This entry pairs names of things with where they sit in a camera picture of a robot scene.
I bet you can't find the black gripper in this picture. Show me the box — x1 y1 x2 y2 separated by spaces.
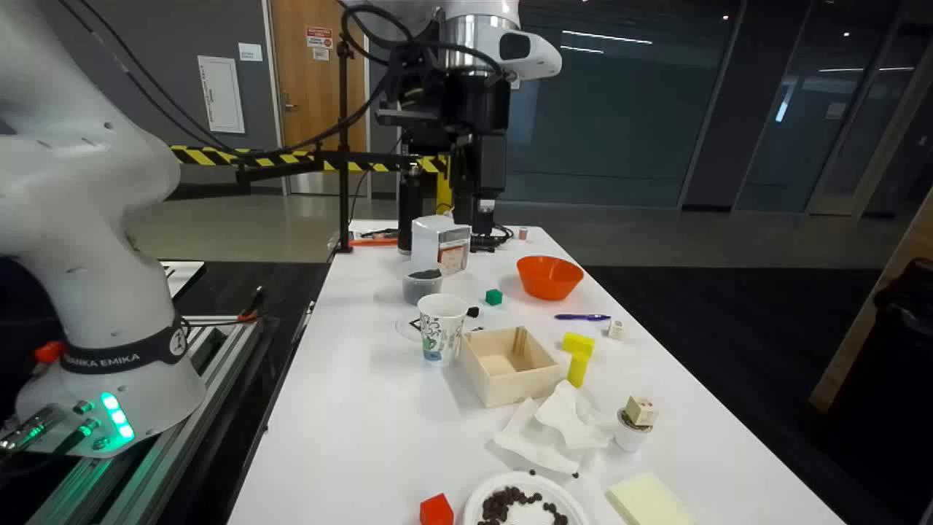
442 73 517 245

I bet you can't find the yellow rectangular block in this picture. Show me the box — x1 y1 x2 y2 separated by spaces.
560 328 598 359

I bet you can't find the white rectangular container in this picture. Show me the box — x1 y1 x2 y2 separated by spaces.
407 212 476 279

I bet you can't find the yellow cylinder block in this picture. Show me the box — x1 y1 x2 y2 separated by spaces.
565 352 592 390

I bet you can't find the small white cup with wood block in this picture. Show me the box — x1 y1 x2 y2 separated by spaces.
613 392 658 457

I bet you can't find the red block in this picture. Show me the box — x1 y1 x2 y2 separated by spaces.
416 489 457 525

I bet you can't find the dark grey cup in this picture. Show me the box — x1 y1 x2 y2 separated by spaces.
401 268 447 305

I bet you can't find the orange plastic bowl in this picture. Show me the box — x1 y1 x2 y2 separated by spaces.
514 252 586 303

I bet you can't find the white mug with dark pattern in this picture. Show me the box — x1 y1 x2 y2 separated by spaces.
414 292 473 355

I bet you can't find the small labelled glass bottle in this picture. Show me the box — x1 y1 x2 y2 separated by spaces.
419 327 447 368

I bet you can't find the square wooden box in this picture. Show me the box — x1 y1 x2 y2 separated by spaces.
455 324 565 411

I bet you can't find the black tripod pole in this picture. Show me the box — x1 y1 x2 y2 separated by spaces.
331 34 356 257

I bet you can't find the yellow black striped barrier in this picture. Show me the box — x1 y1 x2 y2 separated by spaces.
168 142 455 181

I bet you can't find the wooden door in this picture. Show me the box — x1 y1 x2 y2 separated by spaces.
267 0 369 155

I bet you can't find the crumpled white cloth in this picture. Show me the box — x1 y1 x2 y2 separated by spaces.
489 378 616 478

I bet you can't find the white plate with dark beans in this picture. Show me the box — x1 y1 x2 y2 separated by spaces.
461 470 592 525

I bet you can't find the pale yellow sponge pad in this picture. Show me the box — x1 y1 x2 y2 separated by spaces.
607 470 699 525

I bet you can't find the orange emergency stop button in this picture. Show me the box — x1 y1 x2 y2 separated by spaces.
33 338 69 368

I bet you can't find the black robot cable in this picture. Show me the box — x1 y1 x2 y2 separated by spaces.
339 0 506 110

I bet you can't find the aluminium mounting rail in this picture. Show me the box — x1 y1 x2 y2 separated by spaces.
22 314 267 525

